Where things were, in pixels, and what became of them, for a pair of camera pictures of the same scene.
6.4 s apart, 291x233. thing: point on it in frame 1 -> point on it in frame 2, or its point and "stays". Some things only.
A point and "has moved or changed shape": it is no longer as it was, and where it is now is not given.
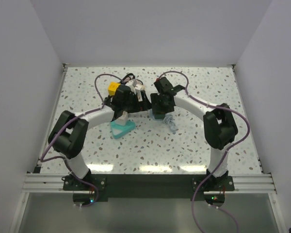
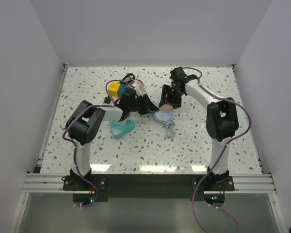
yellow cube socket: [112, 87] stays
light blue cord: [168, 119] -> [169, 126]
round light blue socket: [151, 114] has moved or changed shape
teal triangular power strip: [129, 127] stays
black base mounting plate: [150, 188] stays
